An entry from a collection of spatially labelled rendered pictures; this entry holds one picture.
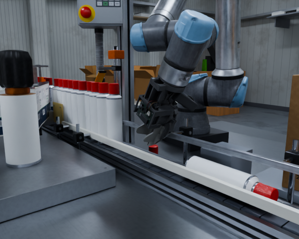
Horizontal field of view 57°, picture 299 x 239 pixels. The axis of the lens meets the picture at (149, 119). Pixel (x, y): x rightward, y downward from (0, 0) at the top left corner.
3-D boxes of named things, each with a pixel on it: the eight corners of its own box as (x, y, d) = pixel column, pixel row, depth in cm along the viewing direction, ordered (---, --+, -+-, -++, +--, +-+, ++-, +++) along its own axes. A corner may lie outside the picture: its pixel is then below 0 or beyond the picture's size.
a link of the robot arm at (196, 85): (182, 104, 120) (182, 72, 117) (213, 105, 114) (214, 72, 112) (172, 108, 109) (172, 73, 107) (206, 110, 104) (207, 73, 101)
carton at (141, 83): (124, 100, 295) (123, 65, 288) (161, 97, 325) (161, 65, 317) (147, 105, 262) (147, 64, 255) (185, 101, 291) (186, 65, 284)
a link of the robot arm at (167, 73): (180, 55, 67) (202, 73, 62) (173, 72, 69) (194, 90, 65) (156, 55, 62) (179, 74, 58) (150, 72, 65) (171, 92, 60)
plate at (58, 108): (53, 122, 123) (51, 101, 122) (55, 121, 124) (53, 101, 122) (61, 125, 116) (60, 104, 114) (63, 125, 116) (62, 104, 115)
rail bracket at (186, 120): (166, 176, 79) (167, 119, 76) (184, 170, 83) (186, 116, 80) (174, 179, 76) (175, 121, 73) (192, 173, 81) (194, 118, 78)
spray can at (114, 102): (105, 144, 93) (102, 83, 89) (118, 142, 96) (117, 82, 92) (111, 148, 89) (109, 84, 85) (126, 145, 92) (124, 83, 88)
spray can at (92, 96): (89, 138, 101) (87, 81, 97) (103, 136, 103) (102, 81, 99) (91, 141, 97) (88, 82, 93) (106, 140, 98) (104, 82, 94)
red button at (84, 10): (81, 7, 99) (79, 5, 96) (91, 7, 99) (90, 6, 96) (81, 19, 99) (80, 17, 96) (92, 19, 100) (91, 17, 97)
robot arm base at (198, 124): (165, 129, 116) (165, 105, 115) (193, 125, 124) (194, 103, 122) (188, 136, 104) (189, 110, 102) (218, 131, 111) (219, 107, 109)
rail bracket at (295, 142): (267, 221, 56) (274, 142, 53) (284, 209, 60) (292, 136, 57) (283, 228, 53) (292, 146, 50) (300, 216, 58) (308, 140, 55)
